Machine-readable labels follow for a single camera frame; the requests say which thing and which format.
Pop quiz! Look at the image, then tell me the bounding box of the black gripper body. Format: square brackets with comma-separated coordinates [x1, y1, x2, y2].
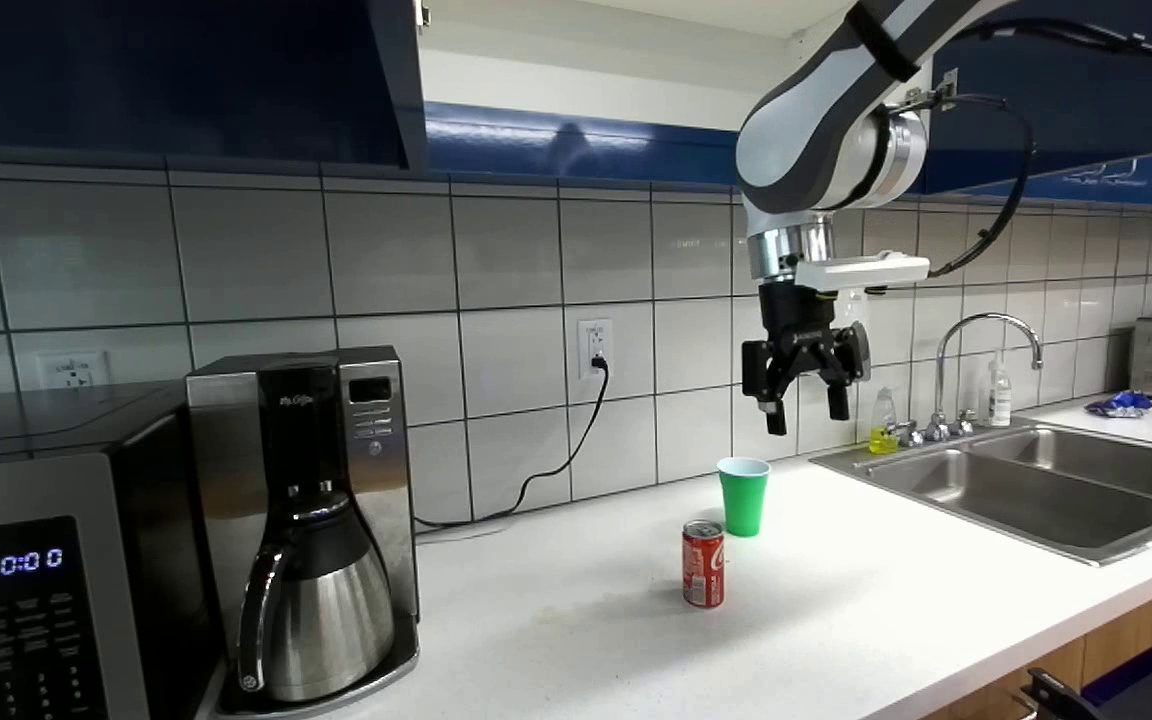
[752, 274, 850, 364]

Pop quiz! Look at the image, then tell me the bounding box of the red soda can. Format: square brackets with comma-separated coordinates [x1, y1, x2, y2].
[680, 519, 728, 610]

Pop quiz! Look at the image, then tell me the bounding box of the wooden base cabinet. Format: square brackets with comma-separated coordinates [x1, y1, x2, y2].
[929, 572, 1152, 720]

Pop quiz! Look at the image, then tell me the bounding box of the blue cabinet door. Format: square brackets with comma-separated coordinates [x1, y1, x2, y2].
[0, 0, 431, 177]
[929, 0, 1152, 192]

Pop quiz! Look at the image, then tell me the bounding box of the yellow dish soap bottle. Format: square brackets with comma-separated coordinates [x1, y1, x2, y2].
[864, 382, 904, 458]

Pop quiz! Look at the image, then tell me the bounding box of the green plastic cup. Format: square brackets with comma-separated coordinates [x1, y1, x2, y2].
[713, 456, 772, 539]

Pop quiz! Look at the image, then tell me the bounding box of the chrome sink faucet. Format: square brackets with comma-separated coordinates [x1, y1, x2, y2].
[901, 308, 1047, 447]

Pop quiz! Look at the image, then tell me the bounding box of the small clear bottle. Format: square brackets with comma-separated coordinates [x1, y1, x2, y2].
[986, 360, 1016, 432]

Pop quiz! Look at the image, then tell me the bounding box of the stainless steel sink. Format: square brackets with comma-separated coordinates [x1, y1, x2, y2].
[820, 418, 1152, 566]

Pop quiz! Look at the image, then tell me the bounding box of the blue plate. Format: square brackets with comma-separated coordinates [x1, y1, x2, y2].
[1083, 386, 1152, 423]

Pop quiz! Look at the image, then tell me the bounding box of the black steel coffee maker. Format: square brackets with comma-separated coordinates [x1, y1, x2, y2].
[183, 345, 423, 714]

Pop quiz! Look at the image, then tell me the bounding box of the black and blue chair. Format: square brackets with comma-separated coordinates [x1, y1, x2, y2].
[1016, 634, 1152, 720]

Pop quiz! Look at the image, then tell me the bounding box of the stainless steel coffee carafe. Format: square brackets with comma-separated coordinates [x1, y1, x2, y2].
[230, 496, 406, 706]

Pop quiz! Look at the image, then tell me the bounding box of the black steel microwave oven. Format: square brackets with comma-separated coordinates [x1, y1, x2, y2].
[0, 378, 230, 720]

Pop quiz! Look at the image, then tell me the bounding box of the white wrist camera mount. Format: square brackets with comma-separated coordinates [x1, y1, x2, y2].
[794, 247, 933, 294]

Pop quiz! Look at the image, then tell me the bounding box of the white wall outlet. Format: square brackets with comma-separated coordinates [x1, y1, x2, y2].
[42, 346, 118, 397]
[575, 314, 616, 386]

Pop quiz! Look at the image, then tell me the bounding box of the black power cord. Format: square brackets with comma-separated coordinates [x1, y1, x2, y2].
[411, 351, 611, 536]

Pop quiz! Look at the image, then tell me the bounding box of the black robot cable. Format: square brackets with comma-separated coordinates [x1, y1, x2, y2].
[922, 11, 1152, 285]

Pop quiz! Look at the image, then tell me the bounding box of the closed blue wall cabinet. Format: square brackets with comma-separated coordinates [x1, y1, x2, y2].
[960, 138, 1152, 213]

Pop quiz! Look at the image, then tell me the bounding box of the open white wall cabinet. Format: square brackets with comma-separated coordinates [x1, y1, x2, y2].
[411, 0, 860, 192]

